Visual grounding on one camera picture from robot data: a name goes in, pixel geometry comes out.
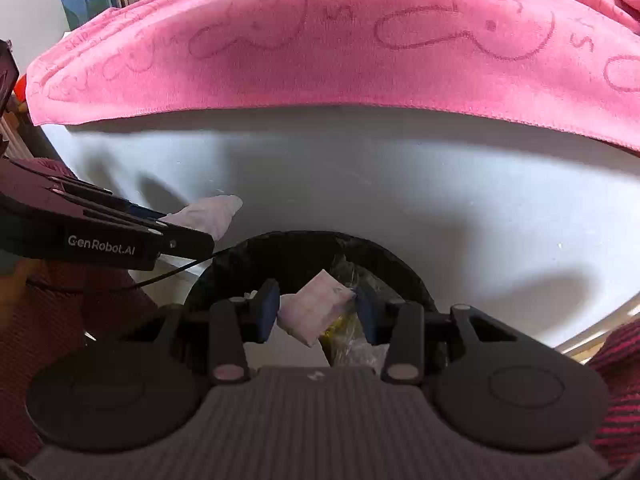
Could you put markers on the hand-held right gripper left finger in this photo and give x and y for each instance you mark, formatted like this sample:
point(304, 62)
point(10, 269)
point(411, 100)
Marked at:
point(267, 310)

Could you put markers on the clear plastic wrapper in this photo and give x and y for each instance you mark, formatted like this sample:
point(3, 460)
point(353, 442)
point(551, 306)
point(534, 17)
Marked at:
point(367, 352)

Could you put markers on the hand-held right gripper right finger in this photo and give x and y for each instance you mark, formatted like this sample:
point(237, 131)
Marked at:
point(367, 315)

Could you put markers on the large gold foil bag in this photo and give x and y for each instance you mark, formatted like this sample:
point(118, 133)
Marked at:
point(340, 330)

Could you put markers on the black lined trash bin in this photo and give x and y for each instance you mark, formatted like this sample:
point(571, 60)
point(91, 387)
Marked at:
point(400, 270)

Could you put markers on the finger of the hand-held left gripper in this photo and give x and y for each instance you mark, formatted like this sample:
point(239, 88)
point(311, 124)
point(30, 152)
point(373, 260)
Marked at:
point(130, 222)
point(142, 209)

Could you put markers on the person's right leg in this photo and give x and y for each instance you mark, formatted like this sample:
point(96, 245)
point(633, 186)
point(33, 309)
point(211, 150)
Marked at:
point(620, 385)

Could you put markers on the white tissue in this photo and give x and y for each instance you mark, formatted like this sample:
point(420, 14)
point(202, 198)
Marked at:
point(210, 212)

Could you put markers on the pink bunny print towel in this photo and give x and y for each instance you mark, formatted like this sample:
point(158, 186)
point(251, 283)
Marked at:
point(325, 60)

